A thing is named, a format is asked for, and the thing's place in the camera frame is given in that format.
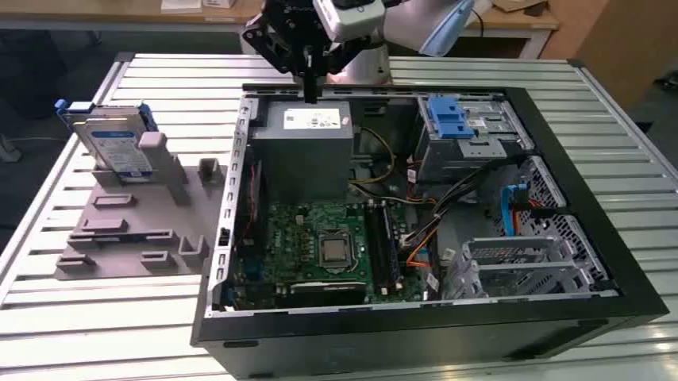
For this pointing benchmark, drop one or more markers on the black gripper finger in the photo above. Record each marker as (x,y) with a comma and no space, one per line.
(267,43)
(317,79)

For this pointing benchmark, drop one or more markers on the hard disk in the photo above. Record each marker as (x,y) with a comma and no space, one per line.
(114,147)

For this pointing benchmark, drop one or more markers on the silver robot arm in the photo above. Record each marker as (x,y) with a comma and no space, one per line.
(402,24)

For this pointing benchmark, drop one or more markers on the metal disk bay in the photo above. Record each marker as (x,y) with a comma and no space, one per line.
(519,265)

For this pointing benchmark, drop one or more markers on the small white box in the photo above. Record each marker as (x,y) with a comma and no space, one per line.
(219,3)

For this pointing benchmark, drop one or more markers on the white paper sheet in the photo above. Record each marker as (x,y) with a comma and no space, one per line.
(180,4)

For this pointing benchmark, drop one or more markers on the grey power supply unit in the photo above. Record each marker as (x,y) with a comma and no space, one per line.
(302,166)

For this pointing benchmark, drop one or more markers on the wooden desk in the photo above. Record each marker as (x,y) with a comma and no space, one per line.
(132,16)

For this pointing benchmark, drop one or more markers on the blue plastic drive latch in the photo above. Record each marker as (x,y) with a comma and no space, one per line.
(447,119)

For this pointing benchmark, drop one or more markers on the green motherboard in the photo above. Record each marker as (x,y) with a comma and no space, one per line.
(296,222)

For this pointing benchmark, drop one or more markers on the metal optical drive cage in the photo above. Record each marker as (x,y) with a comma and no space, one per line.
(487,148)

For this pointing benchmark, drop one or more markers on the brown cardboard piece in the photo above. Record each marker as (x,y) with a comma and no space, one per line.
(519,5)

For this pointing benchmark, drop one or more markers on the silver CPU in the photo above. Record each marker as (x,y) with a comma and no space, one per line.
(337,251)

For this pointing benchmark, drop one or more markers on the grey parts rack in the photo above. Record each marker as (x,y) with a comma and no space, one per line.
(143,210)

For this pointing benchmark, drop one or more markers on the black graphics card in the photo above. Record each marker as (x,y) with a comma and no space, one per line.
(323,293)

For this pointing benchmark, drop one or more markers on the grey metal foot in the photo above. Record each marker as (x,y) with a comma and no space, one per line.
(8,151)

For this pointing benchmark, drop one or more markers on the brown wooden cabinet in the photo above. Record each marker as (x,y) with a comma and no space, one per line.
(609,31)

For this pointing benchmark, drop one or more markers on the black chair base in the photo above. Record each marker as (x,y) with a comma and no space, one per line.
(669,81)

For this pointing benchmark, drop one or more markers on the black PC case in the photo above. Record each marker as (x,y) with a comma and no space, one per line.
(371,345)

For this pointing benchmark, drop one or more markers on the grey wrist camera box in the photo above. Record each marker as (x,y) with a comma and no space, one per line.
(350,20)

